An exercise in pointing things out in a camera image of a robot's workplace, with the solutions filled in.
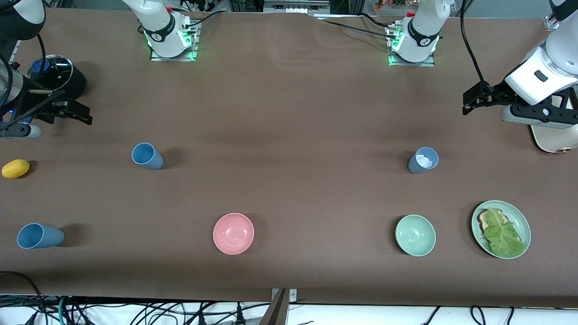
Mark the green lettuce leaf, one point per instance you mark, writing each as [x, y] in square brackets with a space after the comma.
[503, 234]

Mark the toast slice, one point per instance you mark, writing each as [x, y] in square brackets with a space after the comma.
[483, 220]

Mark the cream toaster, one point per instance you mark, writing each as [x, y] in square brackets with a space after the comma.
[553, 142]

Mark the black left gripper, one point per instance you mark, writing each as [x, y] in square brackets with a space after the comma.
[496, 94]

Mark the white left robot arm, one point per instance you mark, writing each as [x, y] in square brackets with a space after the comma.
[537, 76]

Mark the small metal bracket plate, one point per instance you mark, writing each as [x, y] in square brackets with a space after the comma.
[293, 295]

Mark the glass lid with blue knob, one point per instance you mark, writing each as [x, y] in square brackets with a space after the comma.
[56, 74]

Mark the aluminium frame profile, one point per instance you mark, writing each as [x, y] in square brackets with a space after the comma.
[14, 54]
[552, 22]

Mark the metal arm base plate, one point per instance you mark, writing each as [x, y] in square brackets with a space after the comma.
[429, 62]
[195, 47]

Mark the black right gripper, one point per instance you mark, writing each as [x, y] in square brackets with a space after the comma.
[39, 111]

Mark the pink bowl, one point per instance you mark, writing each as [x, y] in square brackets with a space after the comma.
[233, 234]

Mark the yellow lemon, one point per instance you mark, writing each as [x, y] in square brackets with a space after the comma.
[15, 169]

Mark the light green plate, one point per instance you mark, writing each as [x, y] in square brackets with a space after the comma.
[521, 221]

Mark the dark camera mount bar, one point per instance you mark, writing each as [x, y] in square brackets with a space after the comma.
[276, 311]

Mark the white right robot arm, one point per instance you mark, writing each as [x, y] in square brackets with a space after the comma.
[158, 18]

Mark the light green bowl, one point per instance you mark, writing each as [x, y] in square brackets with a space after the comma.
[415, 235]

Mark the crumpled white paper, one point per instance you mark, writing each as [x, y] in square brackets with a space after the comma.
[424, 159]

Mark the blue cup with paper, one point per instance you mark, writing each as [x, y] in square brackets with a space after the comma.
[415, 167]

